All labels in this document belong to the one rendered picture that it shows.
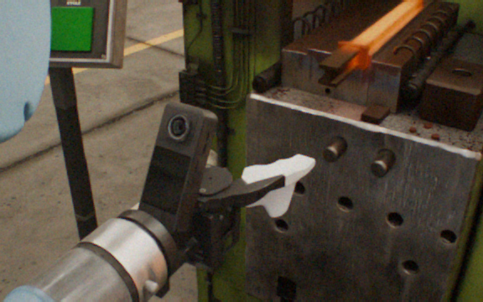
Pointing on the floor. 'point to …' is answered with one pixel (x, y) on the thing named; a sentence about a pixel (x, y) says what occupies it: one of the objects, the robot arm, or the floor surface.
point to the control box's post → (72, 146)
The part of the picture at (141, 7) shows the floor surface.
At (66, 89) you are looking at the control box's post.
